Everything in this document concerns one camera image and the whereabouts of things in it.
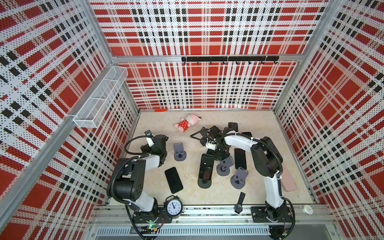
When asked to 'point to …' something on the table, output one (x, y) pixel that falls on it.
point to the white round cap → (307, 209)
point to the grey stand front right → (238, 180)
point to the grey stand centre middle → (223, 168)
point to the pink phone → (288, 183)
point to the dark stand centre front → (204, 183)
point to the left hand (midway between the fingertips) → (150, 144)
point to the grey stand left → (179, 154)
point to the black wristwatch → (238, 207)
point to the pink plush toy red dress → (185, 124)
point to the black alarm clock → (173, 206)
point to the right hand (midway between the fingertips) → (219, 153)
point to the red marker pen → (160, 110)
